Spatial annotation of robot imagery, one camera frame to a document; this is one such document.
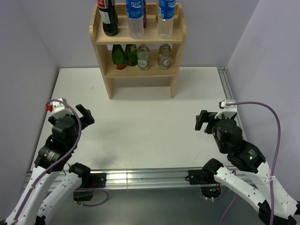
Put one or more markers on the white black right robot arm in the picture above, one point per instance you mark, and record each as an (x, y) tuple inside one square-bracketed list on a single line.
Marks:
[(273, 204)]

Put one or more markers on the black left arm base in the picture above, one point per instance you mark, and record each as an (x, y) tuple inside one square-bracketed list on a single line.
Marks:
[(90, 186)]

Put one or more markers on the clear glass bottle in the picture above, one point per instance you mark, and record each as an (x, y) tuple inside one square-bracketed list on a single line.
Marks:
[(143, 57), (164, 56)]

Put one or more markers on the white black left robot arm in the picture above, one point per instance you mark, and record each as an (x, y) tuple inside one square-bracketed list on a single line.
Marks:
[(36, 206)]

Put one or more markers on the wooden two-tier shelf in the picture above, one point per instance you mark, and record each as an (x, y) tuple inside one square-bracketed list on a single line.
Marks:
[(100, 42)]

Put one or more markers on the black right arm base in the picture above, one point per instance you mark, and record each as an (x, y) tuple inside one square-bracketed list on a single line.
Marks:
[(200, 177)]

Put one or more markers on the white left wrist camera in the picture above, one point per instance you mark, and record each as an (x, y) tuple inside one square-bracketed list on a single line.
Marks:
[(58, 109)]

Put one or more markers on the Pocari Sweat bottle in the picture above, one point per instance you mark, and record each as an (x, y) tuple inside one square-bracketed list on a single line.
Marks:
[(165, 18), (135, 18)]

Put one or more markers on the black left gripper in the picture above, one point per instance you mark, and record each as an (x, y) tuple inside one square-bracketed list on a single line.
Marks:
[(87, 119)]

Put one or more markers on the green glass bottle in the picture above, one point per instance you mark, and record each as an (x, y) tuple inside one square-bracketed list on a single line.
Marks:
[(131, 54)]

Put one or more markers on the clear glass bottle front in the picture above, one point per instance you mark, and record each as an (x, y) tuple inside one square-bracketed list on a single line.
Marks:
[(164, 56)]

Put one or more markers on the aluminium frame rail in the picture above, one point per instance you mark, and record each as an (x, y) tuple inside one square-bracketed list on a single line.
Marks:
[(145, 142)]

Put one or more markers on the blue grape juice carton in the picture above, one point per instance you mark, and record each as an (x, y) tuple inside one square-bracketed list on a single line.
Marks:
[(144, 14)]

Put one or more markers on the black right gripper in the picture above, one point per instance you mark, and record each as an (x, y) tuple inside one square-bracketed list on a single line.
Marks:
[(205, 116)]

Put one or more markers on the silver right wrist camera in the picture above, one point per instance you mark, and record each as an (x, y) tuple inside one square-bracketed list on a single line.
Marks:
[(228, 109)]

